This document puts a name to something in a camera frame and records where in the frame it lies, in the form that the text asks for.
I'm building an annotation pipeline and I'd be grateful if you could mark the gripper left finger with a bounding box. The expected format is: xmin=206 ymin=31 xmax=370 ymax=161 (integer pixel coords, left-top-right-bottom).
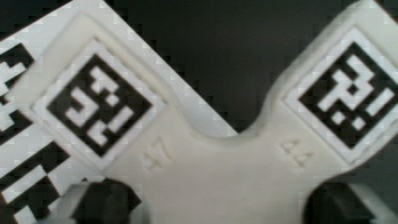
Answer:
xmin=46 ymin=179 xmax=141 ymax=224

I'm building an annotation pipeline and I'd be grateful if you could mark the white cross-shaped table base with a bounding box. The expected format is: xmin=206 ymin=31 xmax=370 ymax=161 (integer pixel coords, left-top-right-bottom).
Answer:
xmin=7 ymin=0 xmax=398 ymax=224

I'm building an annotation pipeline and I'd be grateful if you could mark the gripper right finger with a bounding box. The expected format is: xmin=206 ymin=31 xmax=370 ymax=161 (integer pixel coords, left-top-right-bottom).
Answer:
xmin=304 ymin=182 xmax=398 ymax=224

